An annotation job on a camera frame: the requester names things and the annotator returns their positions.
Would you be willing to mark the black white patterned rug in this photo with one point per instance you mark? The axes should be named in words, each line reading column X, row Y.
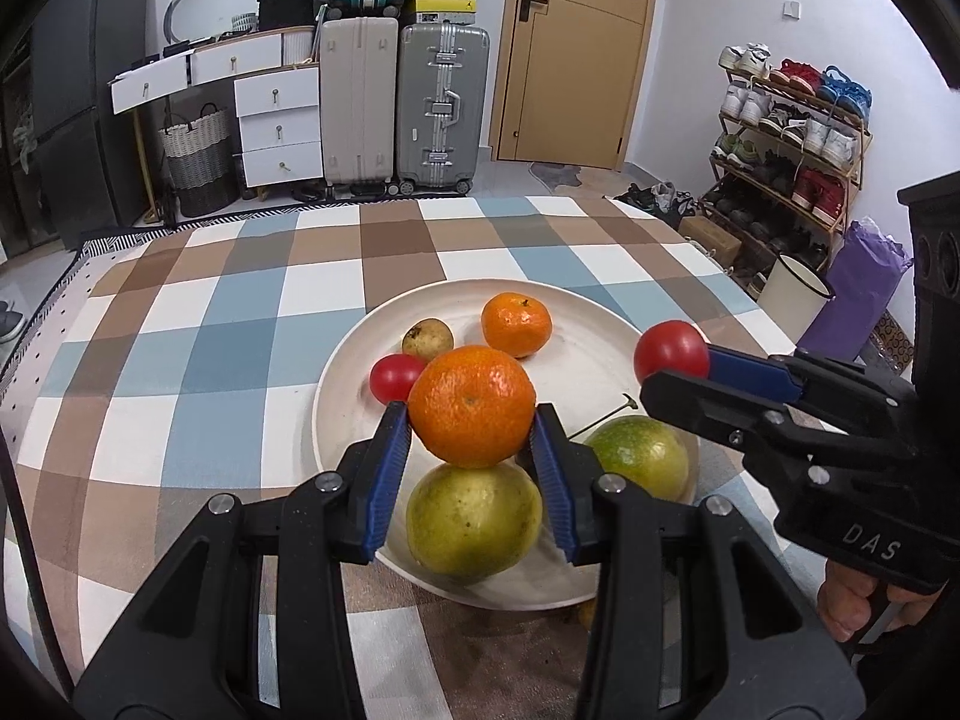
column 90, row 255

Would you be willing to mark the patterned doormat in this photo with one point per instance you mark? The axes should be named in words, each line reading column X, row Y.
column 892, row 337

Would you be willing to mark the black refrigerator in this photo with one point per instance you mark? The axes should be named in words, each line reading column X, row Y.
column 75, row 105

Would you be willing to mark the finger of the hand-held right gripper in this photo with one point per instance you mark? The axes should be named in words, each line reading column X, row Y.
column 705, row 405
column 750, row 375

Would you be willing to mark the purple bag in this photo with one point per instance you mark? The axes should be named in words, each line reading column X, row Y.
column 862, row 292

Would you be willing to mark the white drawer cabinet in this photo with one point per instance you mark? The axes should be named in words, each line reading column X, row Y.
column 277, row 127

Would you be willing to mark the person's right hand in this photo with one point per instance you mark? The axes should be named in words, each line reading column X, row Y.
column 840, row 600

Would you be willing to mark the cream round plate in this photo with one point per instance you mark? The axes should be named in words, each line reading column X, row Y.
column 585, row 345

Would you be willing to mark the wooden shoe rack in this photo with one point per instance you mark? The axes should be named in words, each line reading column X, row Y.
column 862, row 157

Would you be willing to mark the cardboard box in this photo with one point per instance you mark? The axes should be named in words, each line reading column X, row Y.
column 712, row 238

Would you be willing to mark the checkered tablecloth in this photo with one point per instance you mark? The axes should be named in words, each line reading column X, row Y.
column 187, row 360

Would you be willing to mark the small orange mandarin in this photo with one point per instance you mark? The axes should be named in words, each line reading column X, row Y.
column 516, row 324

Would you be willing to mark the large yellow-green passion fruit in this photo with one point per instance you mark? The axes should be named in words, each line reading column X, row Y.
column 472, row 521

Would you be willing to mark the pair of dark sneakers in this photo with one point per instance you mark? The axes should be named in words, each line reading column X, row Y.
column 660, row 199

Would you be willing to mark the grey door mat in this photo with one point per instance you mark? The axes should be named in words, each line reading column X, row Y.
column 555, row 175

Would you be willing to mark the large orange mandarin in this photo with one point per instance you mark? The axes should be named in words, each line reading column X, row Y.
column 472, row 405

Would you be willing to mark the white wall switch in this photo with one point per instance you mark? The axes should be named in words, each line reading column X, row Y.
column 793, row 9

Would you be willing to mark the small yellow-green passion fruit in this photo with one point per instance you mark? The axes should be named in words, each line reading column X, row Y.
column 637, row 454

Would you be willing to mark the beige hard suitcase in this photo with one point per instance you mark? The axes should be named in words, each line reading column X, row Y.
column 358, row 97

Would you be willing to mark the red cherry tomato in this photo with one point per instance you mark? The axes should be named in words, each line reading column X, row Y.
column 394, row 379
column 671, row 349

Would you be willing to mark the woven laundry basket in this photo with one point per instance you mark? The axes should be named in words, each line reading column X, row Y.
column 199, row 165

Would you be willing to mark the wooden door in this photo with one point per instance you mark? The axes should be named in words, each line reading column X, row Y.
column 585, row 52

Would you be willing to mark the yellow shoe box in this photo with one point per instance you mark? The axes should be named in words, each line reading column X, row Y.
column 442, row 11

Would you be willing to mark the grey sneaker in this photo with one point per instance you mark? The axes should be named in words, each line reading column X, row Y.
column 11, row 322

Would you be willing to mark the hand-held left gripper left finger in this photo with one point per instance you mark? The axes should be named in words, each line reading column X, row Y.
column 386, row 480

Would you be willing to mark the curved chrome tube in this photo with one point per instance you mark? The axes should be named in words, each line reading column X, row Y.
column 176, row 7

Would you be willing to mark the silver hard suitcase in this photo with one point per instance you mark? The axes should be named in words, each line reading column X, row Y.
column 442, row 105

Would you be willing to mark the white enamel bucket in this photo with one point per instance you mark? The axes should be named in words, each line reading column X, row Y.
column 787, row 300

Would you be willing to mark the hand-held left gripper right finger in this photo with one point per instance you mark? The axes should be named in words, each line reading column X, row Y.
column 555, row 480

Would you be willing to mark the shoe rack with shoes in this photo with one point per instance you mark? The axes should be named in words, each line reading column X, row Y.
column 814, row 187

